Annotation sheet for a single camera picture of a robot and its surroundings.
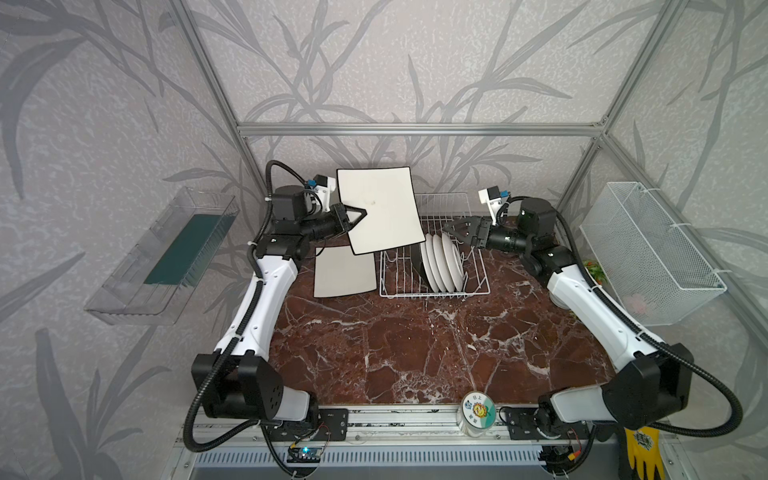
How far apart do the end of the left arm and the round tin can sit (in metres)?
0.51

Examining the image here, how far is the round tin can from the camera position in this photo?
0.68 metres

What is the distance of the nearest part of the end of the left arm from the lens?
0.65 metres
